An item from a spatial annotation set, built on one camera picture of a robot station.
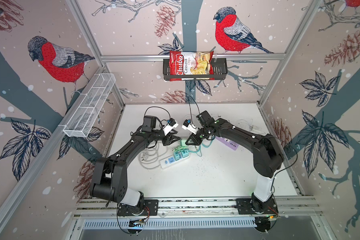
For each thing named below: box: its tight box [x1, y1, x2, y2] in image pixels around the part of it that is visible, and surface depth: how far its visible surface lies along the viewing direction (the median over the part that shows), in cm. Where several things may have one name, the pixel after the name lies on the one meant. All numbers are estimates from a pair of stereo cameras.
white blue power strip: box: [159, 154, 190, 170], surface depth 89 cm
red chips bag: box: [169, 50, 215, 81], surface depth 90 cm
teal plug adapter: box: [181, 150, 190, 158], surface depth 87 cm
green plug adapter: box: [173, 151, 180, 161], surface depth 87 cm
